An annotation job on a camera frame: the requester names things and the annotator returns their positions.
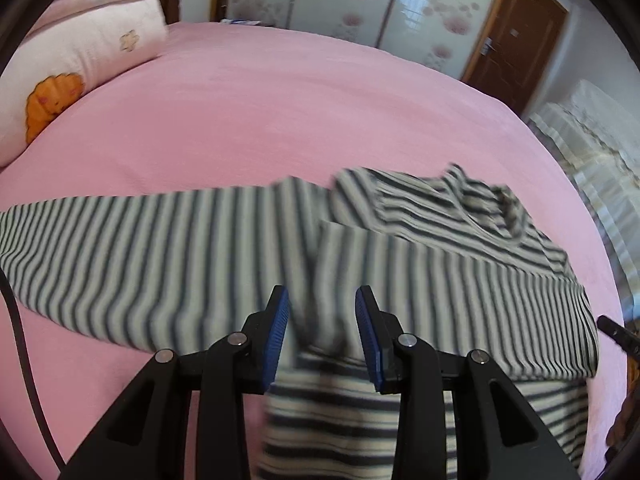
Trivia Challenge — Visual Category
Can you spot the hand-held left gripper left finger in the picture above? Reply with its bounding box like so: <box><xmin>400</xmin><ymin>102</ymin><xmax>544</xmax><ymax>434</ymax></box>
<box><xmin>60</xmin><ymin>285</ymin><xmax>291</xmax><ymax>480</ymax></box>

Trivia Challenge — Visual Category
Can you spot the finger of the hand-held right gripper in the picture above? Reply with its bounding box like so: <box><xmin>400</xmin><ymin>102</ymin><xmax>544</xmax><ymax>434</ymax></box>
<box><xmin>598</xmin><ymin>316</ymin><xmax>640</xmax><ymax>358</ymax></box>

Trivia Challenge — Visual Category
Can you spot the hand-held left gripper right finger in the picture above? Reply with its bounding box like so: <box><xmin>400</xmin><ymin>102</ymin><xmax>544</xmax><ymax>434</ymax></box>
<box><xmin>355</xmin><ymin>286</ymin><xmax>583</xmax><ymax>480</ymax></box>

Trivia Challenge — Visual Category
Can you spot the grey white striped shirt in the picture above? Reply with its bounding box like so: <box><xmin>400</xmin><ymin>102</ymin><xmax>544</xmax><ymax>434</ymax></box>
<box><xmin>0</xmin><ymin>162</ymin><xmax>601</xmax><ymax>480</ymax></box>

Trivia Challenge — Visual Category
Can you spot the white ruffled furniture cover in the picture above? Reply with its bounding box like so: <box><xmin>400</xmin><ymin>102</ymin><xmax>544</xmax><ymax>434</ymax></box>
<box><xmin>524</xmin><ymin>79</ymin><xmax>640</xmax><ymax>316</ymax></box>

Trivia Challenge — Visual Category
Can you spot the pink bed sheet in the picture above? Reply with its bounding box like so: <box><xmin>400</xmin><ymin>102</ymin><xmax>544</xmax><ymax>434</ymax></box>
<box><xmin>0</xmin><ymin>21</ymin><xmax>628</xmax><ymax>480</ymax></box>

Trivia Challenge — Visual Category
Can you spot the brown wooden door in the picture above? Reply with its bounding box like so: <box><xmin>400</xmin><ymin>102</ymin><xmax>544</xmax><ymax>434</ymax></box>
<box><xmin>462</xmin><ymin>0</ymin><xmax>570</xmax><ymax>116</ymax></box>

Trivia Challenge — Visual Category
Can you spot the floral sliding door wardrobe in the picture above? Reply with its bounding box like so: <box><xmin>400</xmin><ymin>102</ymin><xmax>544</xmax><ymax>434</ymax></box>
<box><xmin>210</xmin><ymin>0</ymin><xmax>516</xmax><ymax>80</ymax></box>

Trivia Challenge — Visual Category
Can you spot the white pillow with cookie print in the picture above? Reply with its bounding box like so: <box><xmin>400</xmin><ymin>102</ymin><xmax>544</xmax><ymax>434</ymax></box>
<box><xmin>0</xmin><ymin>0</ymin><xmax>169</xmax><ymax>168</ymax></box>

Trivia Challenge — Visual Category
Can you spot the black cable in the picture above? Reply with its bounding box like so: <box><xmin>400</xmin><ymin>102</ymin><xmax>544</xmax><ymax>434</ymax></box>
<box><xmin>0</xmin><ymin>270</ymin><xmax>67</xmax><ymax>466</ymax></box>

